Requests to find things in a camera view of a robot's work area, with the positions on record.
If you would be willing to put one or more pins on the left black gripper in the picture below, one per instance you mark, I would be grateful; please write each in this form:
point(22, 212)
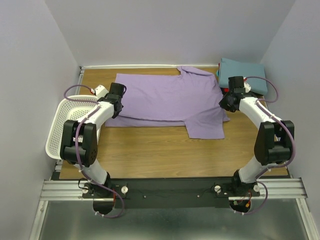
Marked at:
point(116, 114)

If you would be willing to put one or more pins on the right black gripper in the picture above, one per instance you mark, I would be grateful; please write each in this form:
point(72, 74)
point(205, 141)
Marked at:
point(223, 104)

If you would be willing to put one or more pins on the purple t shirt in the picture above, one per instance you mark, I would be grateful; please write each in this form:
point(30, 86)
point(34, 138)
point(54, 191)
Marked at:
point(190, 99)

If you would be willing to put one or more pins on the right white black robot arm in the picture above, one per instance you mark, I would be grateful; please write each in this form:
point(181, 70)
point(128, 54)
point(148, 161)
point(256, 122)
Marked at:
point(274, 145)

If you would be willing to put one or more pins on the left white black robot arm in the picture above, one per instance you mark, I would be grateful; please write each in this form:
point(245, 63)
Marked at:
point(79, 142)

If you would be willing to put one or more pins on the folded red t shirt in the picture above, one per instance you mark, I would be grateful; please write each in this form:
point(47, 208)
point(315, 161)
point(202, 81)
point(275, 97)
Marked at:
point(225, 89)

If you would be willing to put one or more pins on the folded teal t shirt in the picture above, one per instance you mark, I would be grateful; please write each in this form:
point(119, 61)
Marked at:
point(231, 68)

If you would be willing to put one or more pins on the white perforated plastic basket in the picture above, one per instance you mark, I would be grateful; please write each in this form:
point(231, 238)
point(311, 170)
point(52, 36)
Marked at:
point(66, 110)

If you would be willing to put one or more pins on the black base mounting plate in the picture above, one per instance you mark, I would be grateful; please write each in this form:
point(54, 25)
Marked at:
point(186, 192)

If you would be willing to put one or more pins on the aluminium extrusion rail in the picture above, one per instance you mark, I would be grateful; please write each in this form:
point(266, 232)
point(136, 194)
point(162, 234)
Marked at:
point(69, 190)

